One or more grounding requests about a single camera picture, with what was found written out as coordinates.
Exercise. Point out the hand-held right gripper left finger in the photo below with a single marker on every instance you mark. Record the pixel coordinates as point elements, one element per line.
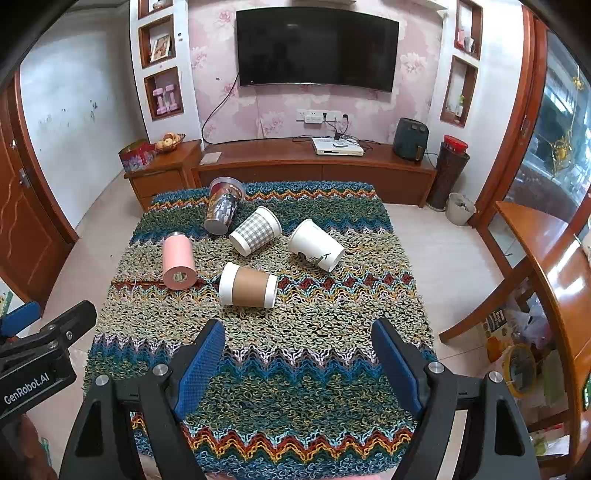
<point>201,369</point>

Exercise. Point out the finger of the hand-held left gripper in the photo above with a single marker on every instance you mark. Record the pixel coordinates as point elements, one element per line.
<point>76,318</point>
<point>21,318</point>

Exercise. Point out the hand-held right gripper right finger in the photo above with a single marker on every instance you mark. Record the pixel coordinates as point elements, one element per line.
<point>397,369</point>

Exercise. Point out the brown sleeve white paper cup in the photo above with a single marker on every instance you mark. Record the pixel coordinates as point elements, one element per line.
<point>251,291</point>

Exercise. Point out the pink cup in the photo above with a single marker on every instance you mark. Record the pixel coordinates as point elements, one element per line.
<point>178,256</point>

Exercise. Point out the grey checkered paper cup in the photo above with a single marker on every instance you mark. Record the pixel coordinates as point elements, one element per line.
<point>256,230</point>

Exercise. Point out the white paper cup green print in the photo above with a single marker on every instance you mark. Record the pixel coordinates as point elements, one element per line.
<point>314,242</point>

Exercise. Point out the dark patterned cup clear lid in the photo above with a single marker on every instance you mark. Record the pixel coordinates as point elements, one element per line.
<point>221,210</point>

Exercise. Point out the multicoloured knitted blanket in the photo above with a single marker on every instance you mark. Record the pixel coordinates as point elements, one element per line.
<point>286,360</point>

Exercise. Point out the brown wooden door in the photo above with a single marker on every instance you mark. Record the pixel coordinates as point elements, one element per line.
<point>27,221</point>

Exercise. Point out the printed cardboard box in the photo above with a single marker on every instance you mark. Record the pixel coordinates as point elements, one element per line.
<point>496,323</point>

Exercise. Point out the yellow tape roll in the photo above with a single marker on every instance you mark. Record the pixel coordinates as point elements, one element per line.
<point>510,369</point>

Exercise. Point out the clear plastic bag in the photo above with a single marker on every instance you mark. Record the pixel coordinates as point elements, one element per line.
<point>531,323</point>

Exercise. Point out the small wooden side cabinet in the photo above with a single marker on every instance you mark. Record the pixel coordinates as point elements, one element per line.
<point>161,177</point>

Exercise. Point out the white plastic bucket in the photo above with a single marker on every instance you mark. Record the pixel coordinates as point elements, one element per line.
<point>460,210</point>

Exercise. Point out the red printed tin box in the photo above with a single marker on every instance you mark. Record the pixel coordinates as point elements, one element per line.
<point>135,157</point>

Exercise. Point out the brown wooden table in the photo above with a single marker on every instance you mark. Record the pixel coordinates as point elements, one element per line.
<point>554,258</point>

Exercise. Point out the tall dark wicker stand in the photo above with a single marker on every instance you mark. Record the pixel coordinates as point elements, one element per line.
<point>447,180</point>

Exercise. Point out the basket of fruit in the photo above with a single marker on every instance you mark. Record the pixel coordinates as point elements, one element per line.
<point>168,142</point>

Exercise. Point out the sheet of paper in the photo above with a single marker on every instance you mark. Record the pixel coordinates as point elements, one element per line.
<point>210,157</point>

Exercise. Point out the long wooden television cabinet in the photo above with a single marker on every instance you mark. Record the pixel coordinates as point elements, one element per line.
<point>286,168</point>

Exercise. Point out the white set-top box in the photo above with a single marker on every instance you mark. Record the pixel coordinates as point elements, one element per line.
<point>337,148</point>

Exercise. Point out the dark air fryer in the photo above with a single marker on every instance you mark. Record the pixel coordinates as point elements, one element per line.
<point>411,138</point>

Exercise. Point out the red round lid container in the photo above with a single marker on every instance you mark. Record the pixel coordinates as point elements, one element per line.
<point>455,144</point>

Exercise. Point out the pink dumbbell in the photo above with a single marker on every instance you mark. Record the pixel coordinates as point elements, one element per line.
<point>174,98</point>
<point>160,101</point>

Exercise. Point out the small potted plant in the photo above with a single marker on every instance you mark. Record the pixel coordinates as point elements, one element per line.
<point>460,106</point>

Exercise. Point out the framed photo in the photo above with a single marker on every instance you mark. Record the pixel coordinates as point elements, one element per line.
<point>161,48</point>

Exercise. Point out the black flat television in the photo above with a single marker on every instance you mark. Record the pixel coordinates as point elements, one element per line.
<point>318,46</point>

